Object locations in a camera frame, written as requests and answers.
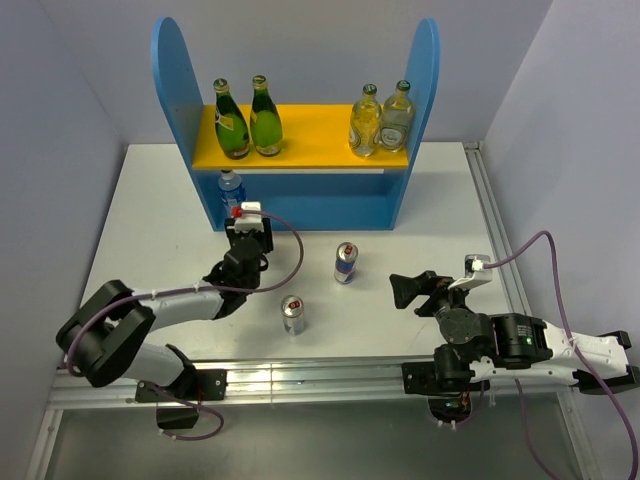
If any clear drink glass bottle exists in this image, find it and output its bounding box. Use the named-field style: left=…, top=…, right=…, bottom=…
left=378, top=80, right=415, bottom=152

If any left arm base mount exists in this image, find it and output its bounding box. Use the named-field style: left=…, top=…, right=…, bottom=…
left=134, top=369, right=227, bottom=434

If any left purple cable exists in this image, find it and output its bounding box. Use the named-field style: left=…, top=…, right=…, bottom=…
left=63, top=209, right=305, bottom=377

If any green glass bottle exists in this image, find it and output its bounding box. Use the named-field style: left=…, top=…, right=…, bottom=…
left=213, top=78, right=250, bottom=160
left=250, top=75, right=283, bottom=157

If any blue and yellow wooden shelf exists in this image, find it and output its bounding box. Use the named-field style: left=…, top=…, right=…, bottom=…
left=151, top=17, right=441, bottom=231

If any green glass bottle front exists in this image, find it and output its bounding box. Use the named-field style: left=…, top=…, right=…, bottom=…
left=250, top=75, right=283, bottom=157

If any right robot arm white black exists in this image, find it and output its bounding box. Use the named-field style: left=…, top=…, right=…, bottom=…
left=389, top=269, right=639, bottom=396

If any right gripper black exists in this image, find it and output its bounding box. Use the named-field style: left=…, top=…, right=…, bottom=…
left=388, top=269, right=475, bottom=317

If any water bottle blue label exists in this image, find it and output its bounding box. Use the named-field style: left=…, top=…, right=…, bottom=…
left=218, top=170, right=247, bottom=216

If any silver can front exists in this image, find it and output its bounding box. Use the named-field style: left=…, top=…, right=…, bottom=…
left=280, top=295, right=305, bottom=335

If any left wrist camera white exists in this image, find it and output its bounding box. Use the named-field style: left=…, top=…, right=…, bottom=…
left=229, top=201, right=264, bottom=233

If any red bull can back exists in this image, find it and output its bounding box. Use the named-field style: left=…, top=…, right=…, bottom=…
left=334, top=242, right=359, bottom=284

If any yellow drink glass bottle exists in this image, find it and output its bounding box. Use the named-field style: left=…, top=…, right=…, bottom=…
left=349, top=83, right=382, bottom=157

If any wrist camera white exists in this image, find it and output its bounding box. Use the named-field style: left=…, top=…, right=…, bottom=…
left=449, top=254, right=493, bottom=291
left=229, top=201, right=264, bottom=233

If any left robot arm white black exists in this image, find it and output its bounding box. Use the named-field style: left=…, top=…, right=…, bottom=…
left=55, top=217, right=273, bottom=400

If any green glass bottle back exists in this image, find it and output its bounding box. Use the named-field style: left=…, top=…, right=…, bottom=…
left=213, top=78, right=250, bottom=160

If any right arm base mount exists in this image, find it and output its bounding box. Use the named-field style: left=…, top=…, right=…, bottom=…
left=401, top=361, right=490, bottom=431

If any aluminium rail frame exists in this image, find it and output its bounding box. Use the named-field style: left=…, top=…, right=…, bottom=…
left=27, top=143, right=601, bottom=479

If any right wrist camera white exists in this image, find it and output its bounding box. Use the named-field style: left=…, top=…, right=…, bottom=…
left=449, top=254, right=493, bottom=291

